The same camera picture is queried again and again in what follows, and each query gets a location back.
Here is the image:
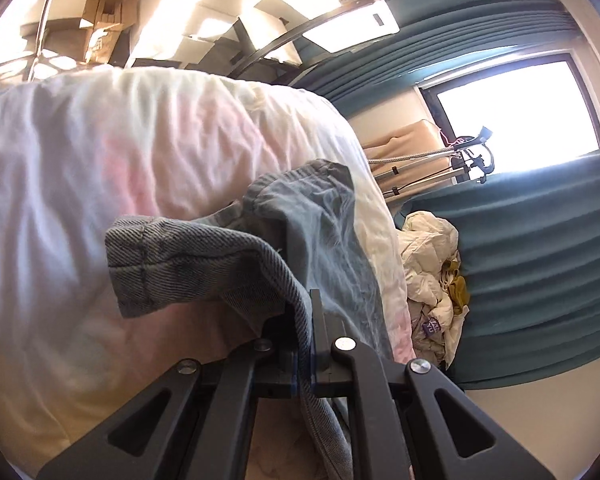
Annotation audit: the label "cardboard boxes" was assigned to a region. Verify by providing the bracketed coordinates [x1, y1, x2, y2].
[80, 0, 138, 64]

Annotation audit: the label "teal curtain by window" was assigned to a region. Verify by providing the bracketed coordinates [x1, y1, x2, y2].
[296, 0, 580, 117]

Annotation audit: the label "beige cloth over radiator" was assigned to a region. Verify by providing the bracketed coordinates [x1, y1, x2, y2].
[363, 120, 454, 204]

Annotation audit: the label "metal tripod stand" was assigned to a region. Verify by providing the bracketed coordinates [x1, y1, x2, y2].
[364, 127, 495, 205]

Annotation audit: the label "blue denim jeans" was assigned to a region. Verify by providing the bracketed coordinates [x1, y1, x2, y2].
[105, 159, 391, 479]

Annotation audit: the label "mustard yellow garment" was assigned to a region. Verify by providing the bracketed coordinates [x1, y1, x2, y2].
[441, 259, 470, 315]

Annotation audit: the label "pastel rainbow duvet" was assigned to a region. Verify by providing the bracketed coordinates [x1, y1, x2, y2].
[0, 67, 415, 477]

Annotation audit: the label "cream puffer jacket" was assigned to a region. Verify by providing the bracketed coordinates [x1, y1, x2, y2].
[398, 211, 469, 368]

